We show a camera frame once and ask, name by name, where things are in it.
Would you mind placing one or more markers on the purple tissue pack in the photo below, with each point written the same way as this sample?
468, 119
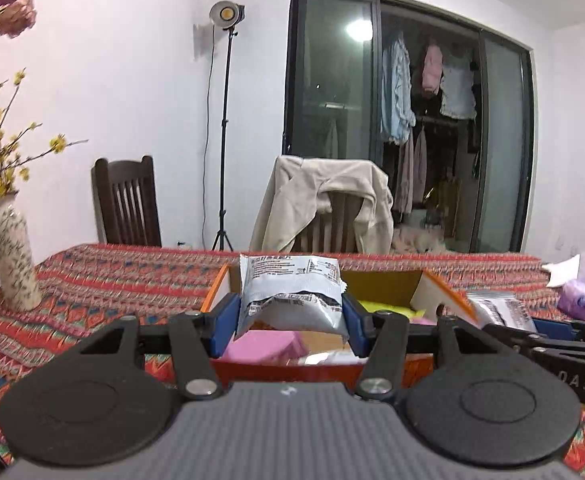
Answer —
584, 300

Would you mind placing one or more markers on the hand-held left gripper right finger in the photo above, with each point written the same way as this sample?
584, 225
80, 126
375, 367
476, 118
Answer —
357, 325

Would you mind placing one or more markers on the dark wooden chair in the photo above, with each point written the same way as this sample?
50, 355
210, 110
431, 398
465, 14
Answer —
127, 205

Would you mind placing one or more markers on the white fluffy dog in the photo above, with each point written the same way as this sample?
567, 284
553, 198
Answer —
417, 240

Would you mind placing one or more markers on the floral ceramic vase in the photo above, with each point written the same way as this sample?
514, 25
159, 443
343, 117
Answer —
15, 260

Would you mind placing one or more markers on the white paper sheet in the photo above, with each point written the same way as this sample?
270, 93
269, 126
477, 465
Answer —
564, 272

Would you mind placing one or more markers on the beige jacket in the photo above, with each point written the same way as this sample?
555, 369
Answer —
292, 195

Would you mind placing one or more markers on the white hanging top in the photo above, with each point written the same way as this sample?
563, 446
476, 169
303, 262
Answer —
457, 92

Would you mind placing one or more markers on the black light stand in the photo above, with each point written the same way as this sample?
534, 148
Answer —
225, 135

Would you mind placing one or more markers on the flat green snack packet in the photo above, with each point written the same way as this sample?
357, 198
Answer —
387, 308

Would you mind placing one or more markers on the white snack packet black print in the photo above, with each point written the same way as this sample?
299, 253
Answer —
287, 280

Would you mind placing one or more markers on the light blue hanging shirt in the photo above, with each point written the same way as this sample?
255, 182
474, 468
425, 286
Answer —
397, 90

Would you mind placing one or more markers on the studio light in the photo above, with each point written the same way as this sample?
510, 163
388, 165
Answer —
225, 12

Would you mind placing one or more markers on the sliding glass door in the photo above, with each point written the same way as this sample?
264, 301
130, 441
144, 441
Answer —
337, 85

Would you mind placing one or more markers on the brown slatted wooden chair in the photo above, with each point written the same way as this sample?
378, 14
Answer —
330, 227

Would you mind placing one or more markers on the small white silver snack packet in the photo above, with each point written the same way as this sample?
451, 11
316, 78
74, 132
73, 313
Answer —
502, 310

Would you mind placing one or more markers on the pink hanging garment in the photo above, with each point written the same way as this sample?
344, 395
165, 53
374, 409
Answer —
432, 70

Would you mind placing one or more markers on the orange cardboard box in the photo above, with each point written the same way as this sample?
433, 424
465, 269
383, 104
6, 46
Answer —
297, 375

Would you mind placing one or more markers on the gold shiny bag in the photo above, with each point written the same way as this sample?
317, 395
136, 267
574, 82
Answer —
447, 205

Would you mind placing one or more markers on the mauve hanging clothes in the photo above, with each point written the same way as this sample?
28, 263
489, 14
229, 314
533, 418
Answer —
412, 175

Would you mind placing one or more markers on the yellow flower branches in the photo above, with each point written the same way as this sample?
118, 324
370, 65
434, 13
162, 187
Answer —
2, 150

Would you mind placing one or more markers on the pink snack packet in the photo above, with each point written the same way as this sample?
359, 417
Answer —
267, 347

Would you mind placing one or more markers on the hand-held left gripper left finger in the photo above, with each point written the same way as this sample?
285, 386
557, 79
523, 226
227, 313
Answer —
225, 325

